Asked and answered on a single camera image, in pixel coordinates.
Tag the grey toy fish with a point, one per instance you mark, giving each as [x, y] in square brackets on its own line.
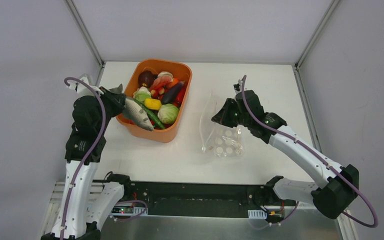
[129, 108]

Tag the green toy cucumber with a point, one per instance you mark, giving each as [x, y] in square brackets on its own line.
[155, 121]

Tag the purple toy eggplant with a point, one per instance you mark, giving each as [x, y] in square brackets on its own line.
[172, 93]

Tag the red toy chili pepper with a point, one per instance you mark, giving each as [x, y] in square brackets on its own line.
[180, 96]

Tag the white toy cauliflower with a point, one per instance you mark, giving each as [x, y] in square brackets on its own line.
[141, 94]

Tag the orange plastic bin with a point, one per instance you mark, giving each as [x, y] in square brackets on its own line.
[180, 71]

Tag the yellow toy corn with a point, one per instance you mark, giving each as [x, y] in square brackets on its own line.
[152, 104]

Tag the green toy cabbage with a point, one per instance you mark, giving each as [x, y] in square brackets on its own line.
[168, 114]

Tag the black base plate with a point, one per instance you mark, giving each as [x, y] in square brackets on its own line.
[202, 200]

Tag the clear zip top bag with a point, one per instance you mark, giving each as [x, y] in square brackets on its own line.
[217, 139]

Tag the toy watermelon slice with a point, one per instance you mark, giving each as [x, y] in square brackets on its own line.
[161, 81]

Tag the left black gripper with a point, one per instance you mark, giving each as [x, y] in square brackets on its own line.
[115, 100]

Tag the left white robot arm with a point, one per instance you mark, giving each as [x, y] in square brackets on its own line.
[92, 112]

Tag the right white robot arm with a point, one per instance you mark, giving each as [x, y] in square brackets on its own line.
[332, 188]

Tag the dark red toy apple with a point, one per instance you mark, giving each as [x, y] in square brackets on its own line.
[146, 79]

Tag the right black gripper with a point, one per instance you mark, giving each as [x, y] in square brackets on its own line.
[228, 112]

